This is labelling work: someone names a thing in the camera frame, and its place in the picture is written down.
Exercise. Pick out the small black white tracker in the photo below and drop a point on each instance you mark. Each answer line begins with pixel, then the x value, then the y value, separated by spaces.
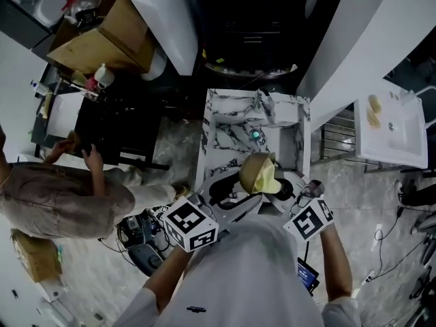
pixel 165 208

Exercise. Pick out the white rectangular basin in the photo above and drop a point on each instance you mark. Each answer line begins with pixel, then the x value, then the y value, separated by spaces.
pixel 64 114

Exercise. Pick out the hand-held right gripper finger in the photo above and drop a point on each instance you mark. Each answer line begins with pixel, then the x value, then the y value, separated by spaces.
pixel 276 206
pixel 296 181

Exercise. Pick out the yellow cloth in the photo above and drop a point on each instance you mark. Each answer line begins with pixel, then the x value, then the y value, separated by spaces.
pixel 267 182

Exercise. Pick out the white plastic roll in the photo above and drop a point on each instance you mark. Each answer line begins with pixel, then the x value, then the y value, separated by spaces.
pixel 155 65

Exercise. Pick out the person's white shirt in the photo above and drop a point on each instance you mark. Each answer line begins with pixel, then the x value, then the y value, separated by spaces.
pixel 245 278

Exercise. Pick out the white mug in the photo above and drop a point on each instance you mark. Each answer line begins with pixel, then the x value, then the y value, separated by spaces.
pixel 104 77

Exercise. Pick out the black bicycle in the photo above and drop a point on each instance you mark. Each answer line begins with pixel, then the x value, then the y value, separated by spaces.
pixel 425 250

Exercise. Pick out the black device blue screen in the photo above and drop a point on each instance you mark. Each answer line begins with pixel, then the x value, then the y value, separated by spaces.
pixel 306 274

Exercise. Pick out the tan bowl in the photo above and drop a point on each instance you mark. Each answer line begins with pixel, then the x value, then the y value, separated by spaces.
pixel 248 172

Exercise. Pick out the person's right forearm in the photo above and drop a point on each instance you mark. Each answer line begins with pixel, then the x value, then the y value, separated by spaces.
pixel 335 267

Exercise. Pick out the white ceramic sink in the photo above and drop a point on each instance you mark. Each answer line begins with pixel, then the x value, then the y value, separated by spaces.
pixel 405 141

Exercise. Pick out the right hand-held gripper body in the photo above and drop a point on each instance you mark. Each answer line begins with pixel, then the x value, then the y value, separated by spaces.
pixel 308 221

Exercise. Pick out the small cardboard box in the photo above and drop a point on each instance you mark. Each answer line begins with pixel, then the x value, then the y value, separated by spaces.
pixel 35 255

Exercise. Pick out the small red rag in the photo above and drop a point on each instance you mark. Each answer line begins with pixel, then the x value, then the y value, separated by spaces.
pixel 91 83

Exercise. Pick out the grey white fixture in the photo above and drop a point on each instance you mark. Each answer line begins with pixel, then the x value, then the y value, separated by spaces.
pixel 24 15

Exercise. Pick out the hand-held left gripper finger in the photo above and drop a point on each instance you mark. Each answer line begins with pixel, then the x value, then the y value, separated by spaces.
pixel 221 189
pixel 242 211

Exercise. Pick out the white pump bottle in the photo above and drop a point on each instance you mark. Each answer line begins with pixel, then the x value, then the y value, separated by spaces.
pixel 39 87

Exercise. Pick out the yellow sponge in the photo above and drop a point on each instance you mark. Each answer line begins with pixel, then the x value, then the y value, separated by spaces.
pixel 373 118

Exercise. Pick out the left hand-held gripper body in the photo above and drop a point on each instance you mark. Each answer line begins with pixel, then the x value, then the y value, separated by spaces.
pixel 189 223

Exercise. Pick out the green drain plug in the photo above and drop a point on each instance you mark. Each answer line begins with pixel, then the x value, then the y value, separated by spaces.
pixel 255 135

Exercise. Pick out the black marble table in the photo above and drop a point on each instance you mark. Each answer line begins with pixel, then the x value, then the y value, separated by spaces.
pixel 119 124

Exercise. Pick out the metal towel rack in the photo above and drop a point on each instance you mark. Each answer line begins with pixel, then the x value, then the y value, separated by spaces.
pixel 337 138

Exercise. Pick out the white power strip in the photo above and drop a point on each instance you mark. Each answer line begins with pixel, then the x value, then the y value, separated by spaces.
pixel 368 278

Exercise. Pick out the marble sink cabinet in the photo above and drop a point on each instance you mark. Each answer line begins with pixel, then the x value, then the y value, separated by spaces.
pixel 225 141

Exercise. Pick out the white floor fixture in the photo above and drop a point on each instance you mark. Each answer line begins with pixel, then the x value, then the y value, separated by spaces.
pixel 54 300

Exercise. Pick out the large cardboard box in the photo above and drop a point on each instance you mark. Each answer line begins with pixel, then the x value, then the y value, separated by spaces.
pixel 102 43

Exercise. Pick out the person's left forearm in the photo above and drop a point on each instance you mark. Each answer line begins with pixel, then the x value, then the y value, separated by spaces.
pixel 167 278

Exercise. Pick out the chrome faucet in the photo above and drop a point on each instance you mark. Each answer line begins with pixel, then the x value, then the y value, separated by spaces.
pixel 267 107

